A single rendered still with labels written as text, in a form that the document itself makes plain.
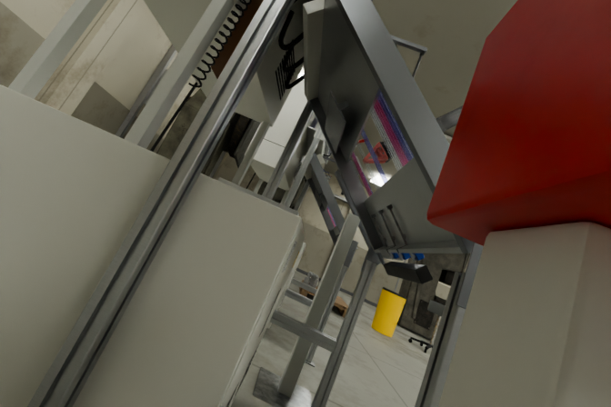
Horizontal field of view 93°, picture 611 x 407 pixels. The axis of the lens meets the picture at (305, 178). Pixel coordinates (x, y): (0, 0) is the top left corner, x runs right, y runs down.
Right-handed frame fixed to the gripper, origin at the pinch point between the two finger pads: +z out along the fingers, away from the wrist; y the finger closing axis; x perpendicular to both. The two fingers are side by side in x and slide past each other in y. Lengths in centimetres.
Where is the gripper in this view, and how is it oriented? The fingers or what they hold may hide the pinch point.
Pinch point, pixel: (365, 160)
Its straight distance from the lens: 105.7
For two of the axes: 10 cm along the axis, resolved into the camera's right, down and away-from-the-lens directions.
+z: -9.0, 4.2, -0.9
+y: -0.1, -2.3, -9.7
